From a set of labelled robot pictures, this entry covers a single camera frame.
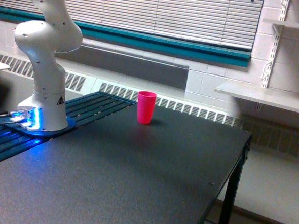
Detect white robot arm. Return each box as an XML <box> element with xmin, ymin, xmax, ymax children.
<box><xmin>14</xmin><ymin>0</ymin><xmax>83</xmax><ymax>132</ymax></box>

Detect pink plastic cup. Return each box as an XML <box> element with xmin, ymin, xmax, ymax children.
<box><xmin>137</xmin><ymin>91</ymin><xmax>157</xmax><ymax>125</ymax></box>

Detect teal window sill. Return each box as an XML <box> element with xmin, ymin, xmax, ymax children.
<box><xmin>0</xmin><ymin>6</ymin><xmax>251</xmax><ymax>67</ymax></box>

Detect white window blinds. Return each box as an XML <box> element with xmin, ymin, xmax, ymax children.
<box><xmin>0</xmin><ymin>0</ymin><xmax>265</xmax><ymax>51</ymax></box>

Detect black table leg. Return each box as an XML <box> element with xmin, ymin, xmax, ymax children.
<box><xmin>218</xmin><ymin>136</ymin><xmax>252</xmax><ymax>224</ymax></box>

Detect slotted aluminium rail bed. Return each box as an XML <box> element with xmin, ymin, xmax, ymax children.
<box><xmin>0</xmin><ymin>92</ymin><xmax>136</xmax><ymax>162</ymax></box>

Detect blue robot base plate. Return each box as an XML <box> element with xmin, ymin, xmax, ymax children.
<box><xmin>5</xmin><ymin>117</ymin><xmax>76</xmax><ymax>138</ymax></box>

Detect white shelf bracket rail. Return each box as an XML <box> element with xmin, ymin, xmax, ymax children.
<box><xmin>261</xmin><ymin>0</ymin><xmax>290</xmax><ymax>89</ymax></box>

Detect wall radiator vent cover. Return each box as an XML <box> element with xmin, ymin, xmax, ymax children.
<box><xmin>0</xmin><ymin>52</ymin><xmax>299</xmax><ymax>159</ymax></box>

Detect lower white wall shelf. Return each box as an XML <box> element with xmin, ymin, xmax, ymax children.
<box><xmin>214</xmin><ymin>82</ymin><xmax>299</xmax><ymax>113</ymax></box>

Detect white wall shelf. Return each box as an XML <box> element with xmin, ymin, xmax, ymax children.
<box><xmin>214</xmin><ymin>82</ymin><xmax>299</xmax><ymax>113</ymax></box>
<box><xmin>262</xmin><ymin>18</ymin><xmax>299</xmax><ymax>29</ymax></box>

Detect upper white wall shelf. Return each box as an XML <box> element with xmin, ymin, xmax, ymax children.
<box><xmin>262</xmin><ymin>18</ymin><xmax>299</xmax><ymax>29</ymax></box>

